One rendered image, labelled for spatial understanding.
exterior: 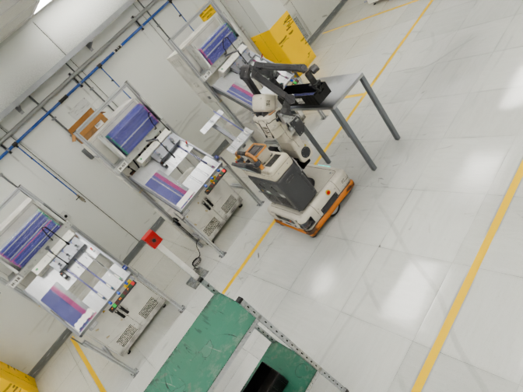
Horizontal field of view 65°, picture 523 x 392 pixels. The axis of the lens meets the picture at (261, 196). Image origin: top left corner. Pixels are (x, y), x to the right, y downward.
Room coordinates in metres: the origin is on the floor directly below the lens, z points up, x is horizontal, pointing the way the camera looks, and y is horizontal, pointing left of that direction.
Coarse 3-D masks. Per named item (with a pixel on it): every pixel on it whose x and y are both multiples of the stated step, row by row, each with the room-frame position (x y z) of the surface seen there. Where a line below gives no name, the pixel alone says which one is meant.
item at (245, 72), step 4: (244, 68) 3.48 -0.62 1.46; (248, 68) 3.45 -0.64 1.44; (240, 72) 3.49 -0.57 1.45; (244, 72) 3.46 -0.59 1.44; (248, 72) 3.45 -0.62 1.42; (240, 76) 3.48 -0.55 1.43; (244, 76) 3.45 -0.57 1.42; (248, 76) 3.44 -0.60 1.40; (244, 80) 3.48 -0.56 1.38; (248, 80) 3.46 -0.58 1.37; (252, 80) 3.50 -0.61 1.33; (248, 84) 3.49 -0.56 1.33; (252, 84) 3.50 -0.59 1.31; (252, 88) 3.50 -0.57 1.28; (256, 88) 3.53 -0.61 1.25; (252, 92) 3.55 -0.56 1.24; (256, 92) 3.53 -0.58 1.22
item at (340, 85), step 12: (360, 72) 3.27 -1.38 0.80; (336, 84) 3.43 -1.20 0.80; (348, 84) 3.27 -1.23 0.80; (336, 96) 3.24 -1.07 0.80; (372, 96) 3.25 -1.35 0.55; (300, 108) 3.58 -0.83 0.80; (312, 108) 3.41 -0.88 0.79; (324, 108) 3.25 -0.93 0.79; (336, 108) 3.14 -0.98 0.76; (300, 120) 3.78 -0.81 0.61; (384, 120) 3.27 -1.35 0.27; (348, 132) 3.15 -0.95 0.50; (396, 132) 3.26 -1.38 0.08; (360, 144) 3.15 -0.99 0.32; (324, 156) 3.77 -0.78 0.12; (372, 168) 3.15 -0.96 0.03
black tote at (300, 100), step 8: (288, 88) 3.77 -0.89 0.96; (296, 88) 3.66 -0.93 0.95; (304, 88) 3.54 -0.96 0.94; (328, 88) 3.23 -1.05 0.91; (296, 96) 3.42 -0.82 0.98; (304, 96) 3.31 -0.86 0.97; (312, 96) 3.21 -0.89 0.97; (320, 96) 3.20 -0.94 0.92; (296, 104) 3.51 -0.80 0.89; (304, 104) 3.38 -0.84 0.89; (312, 104) 3.28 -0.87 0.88
